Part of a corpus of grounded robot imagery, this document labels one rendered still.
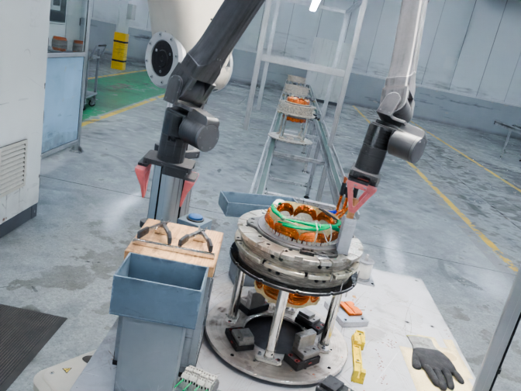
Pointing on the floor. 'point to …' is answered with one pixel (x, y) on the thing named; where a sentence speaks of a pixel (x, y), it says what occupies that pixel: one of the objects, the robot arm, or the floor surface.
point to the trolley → (95, 76)
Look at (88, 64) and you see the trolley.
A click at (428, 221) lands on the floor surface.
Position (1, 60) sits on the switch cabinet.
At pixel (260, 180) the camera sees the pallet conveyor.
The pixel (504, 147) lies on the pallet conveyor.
